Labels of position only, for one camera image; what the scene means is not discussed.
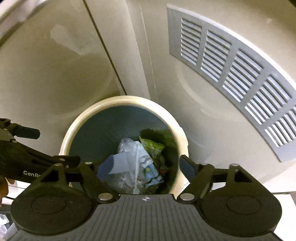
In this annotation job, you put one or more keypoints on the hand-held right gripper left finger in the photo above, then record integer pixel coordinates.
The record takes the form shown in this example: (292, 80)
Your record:
(91, 170)

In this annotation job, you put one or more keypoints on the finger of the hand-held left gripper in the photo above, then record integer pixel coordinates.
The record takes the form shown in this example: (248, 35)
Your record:
(27, 133)
(69, 161)

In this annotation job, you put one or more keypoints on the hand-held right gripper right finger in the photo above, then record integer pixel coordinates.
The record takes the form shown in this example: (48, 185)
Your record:
(187, 168)

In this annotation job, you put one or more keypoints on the green snack bag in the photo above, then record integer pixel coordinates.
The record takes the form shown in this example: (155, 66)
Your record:
(151, 144)

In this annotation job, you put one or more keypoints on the clear plastic bag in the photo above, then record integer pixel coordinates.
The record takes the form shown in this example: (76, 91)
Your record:
(129, 146)

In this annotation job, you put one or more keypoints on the cream round trash bin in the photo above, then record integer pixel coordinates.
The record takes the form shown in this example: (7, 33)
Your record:
(120, 100)

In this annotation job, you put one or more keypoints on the person's left hand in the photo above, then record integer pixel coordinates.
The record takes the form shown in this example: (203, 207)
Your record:
(2, 190)

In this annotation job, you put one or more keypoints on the blue white printed wrapper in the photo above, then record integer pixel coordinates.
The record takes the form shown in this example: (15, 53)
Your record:
(150, 173)

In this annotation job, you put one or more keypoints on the grey bin liner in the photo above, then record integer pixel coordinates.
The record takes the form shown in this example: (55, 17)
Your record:
(111, 125)

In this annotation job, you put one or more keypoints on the wide grey vent grille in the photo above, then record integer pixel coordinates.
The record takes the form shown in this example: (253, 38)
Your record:
(231, 76)

